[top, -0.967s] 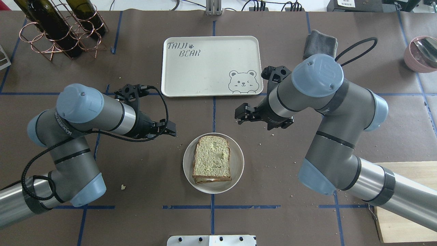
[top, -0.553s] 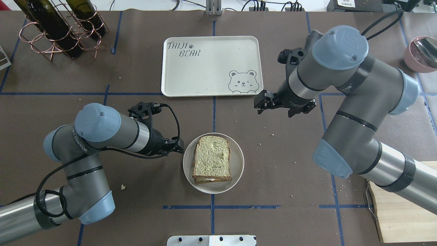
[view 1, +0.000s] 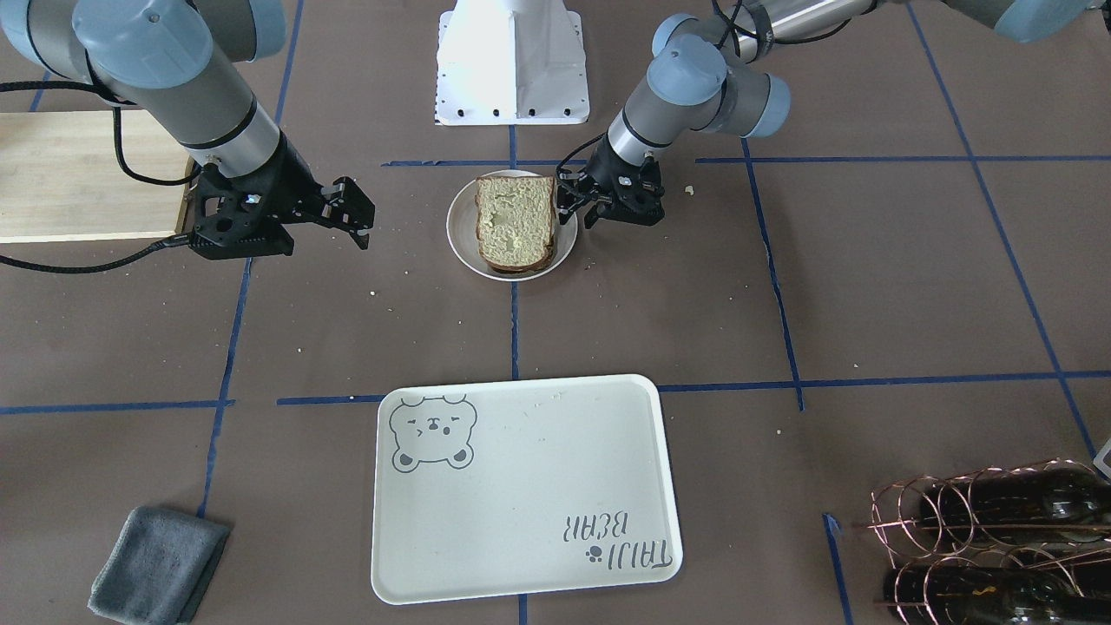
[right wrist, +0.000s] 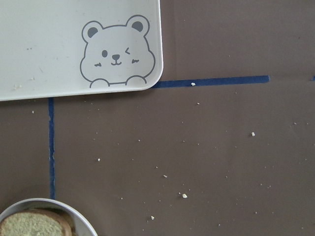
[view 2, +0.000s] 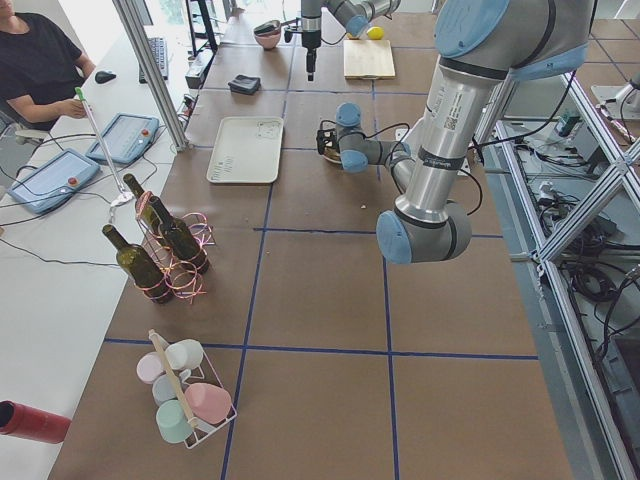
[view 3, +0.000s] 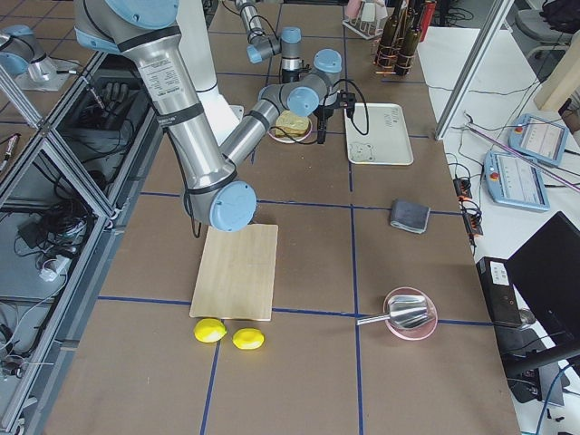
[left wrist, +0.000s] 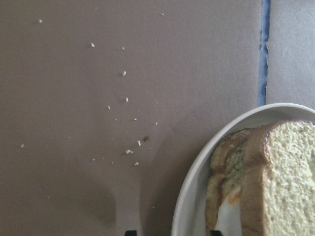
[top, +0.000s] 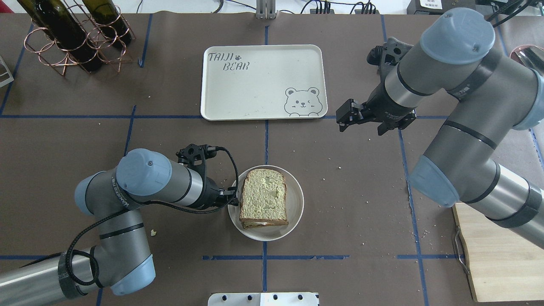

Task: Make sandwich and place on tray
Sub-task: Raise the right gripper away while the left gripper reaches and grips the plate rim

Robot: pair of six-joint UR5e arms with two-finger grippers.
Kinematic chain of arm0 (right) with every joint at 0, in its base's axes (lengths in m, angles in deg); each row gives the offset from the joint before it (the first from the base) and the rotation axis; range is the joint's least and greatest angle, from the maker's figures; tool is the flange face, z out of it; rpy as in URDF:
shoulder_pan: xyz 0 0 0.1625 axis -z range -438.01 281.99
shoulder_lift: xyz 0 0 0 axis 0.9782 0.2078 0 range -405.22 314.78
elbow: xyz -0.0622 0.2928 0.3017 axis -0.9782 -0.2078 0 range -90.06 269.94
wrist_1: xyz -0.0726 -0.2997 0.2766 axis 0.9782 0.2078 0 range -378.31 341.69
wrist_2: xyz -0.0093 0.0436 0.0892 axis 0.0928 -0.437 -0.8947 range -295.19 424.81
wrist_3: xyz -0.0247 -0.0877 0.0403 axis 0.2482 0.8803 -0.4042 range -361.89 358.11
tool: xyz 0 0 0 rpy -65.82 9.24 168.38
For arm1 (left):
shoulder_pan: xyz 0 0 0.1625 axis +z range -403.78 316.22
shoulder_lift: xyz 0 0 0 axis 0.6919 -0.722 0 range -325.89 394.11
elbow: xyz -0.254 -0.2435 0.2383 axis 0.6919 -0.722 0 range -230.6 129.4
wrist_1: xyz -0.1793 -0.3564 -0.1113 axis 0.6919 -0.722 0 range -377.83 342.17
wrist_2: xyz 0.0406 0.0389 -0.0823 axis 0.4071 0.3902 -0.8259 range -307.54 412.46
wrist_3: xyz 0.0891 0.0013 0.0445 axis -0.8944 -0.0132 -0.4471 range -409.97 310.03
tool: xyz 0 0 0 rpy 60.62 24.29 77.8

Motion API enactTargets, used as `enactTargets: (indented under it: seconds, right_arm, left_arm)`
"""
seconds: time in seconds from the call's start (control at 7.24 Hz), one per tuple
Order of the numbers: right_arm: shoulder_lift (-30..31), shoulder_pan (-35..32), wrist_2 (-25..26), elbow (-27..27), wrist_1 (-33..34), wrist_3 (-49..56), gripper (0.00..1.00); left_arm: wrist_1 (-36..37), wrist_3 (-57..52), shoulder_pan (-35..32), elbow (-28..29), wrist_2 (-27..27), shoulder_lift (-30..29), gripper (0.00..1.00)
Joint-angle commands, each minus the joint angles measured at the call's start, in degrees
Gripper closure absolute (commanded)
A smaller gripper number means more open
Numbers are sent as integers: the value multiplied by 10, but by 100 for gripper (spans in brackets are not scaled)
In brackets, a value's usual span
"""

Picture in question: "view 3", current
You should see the black laptop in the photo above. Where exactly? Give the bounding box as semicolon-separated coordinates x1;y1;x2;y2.
476;211;579;377

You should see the pink bowl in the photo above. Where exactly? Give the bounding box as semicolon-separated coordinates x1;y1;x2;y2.
382;287;439;341

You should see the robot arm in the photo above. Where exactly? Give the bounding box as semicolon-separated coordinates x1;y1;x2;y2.
234;0;312;83
73;1;343;232

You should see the dark green wine bottle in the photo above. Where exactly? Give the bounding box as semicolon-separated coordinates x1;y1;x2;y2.
375;0;406;69

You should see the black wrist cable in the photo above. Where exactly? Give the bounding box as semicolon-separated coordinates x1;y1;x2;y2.
334;79;371;136

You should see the grey folded cloth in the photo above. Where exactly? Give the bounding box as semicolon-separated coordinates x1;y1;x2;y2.
390;198;430;234

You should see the white round plate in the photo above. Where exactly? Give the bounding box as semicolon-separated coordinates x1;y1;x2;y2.
268;121;312;144

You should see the aluminium frame post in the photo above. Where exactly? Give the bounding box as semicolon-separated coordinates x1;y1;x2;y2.
435;0;514;140

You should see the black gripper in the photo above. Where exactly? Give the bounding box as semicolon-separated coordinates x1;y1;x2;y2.
279;67;311;84
314;91;356;144

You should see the copper wire bottle rack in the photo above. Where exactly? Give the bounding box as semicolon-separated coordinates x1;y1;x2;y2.
373;37;415;76

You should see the yellow lemon left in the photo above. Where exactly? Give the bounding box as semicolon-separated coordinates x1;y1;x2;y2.
193;318;227;343

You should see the metal scoop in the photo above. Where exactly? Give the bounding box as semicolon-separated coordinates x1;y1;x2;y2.
356;295;433;330

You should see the cream bear tray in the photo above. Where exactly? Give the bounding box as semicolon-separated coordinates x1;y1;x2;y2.
345;102;413;166

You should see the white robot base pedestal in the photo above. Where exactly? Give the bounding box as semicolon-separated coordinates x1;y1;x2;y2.
177;0;244;145

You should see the long metal pointer stick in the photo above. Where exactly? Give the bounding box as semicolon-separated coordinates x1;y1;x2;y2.
464;121;579;193

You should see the bread slice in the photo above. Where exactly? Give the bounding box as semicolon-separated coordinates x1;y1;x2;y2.
275;111;310;131

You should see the wooden cutting board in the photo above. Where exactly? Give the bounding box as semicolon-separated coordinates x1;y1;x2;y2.
189;224;278;322

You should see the white wire cup rack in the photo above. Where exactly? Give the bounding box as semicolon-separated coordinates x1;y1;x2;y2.
343;0;388;40

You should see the near teach pendant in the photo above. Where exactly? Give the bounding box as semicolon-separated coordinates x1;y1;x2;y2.
484;150;550;212

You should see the yellow lemon right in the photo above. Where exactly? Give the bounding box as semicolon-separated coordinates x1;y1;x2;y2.
232;328;265;350

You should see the far teach pendant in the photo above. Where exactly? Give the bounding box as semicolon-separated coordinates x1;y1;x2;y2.
508;114;568;167

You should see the yellow lemon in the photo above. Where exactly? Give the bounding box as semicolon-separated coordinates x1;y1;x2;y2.
232;328;265;350
193;318;227;343

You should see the teach pendant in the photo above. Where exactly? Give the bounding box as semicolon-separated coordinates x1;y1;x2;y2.
508;114;568;167
484;150;550;212

